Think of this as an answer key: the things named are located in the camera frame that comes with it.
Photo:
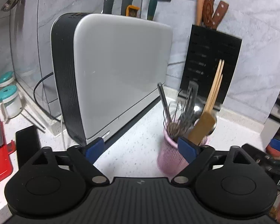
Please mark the metal whisk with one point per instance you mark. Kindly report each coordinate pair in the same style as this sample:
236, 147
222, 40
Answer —
177, 125

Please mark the hanging steel spoon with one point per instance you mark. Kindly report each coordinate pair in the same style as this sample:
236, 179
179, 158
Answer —
8, 5

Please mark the steel ladle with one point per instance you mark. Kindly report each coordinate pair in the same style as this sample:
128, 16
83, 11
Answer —
198, 108

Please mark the pink mesh utensil cup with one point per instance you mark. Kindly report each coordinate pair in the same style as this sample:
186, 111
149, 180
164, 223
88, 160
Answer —
169, 160

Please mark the steel utensil handle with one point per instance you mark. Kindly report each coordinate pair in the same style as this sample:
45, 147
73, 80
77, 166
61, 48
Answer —
164, 103

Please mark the wooden rolling pin handle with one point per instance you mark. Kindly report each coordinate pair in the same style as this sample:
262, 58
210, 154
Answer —
199, 11

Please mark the teal lid seasoning jar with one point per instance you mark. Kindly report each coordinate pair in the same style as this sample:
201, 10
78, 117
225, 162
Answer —
7, 79
10, 103

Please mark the blue red object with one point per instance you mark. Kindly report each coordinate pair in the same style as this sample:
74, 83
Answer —
273, 148

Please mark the grey slotted turner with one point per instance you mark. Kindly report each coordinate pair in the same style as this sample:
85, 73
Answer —
191, 96

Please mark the black tool with lettering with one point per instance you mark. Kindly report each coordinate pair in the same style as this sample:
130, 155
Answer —
268, 163

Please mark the riveted brown knife handle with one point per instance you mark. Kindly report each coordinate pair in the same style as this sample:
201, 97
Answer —
219, 14

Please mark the carved brown knife handle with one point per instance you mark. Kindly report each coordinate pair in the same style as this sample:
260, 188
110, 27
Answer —
207, 13

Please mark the wooden chopstick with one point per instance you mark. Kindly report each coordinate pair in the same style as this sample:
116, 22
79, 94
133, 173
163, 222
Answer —
214, 86
217, 88

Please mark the white black utensil sterilizer box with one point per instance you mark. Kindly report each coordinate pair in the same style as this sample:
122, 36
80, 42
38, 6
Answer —
106, 70

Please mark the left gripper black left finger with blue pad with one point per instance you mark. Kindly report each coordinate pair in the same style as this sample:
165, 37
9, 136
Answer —
83, 159

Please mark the orange peeler head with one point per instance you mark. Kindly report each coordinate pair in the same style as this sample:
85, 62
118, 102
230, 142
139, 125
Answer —
131, 11

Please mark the wooden spatula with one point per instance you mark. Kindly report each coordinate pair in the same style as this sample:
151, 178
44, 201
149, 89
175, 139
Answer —
202, 128

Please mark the black knife block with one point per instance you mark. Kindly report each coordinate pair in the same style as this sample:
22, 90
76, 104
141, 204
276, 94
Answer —
206, 48

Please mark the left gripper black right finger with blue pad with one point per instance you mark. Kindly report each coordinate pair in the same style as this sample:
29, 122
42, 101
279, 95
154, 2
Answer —
197, 158

